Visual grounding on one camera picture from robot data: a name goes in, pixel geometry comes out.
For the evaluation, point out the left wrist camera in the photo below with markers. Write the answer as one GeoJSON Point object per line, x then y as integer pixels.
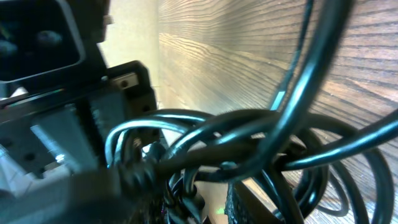
{"type": "Point", "coordinates": [51, 43]}

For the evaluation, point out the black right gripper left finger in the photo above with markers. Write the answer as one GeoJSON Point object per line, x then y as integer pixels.
{"type": "Point", "coordinates": [127, 193]}

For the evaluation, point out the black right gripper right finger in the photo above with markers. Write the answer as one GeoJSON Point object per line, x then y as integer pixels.
{"type": "Point", "coordinates": [243, 207]}

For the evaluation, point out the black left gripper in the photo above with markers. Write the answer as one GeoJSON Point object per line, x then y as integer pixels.
{"type": "Point", "coordinates": [68, 127]}

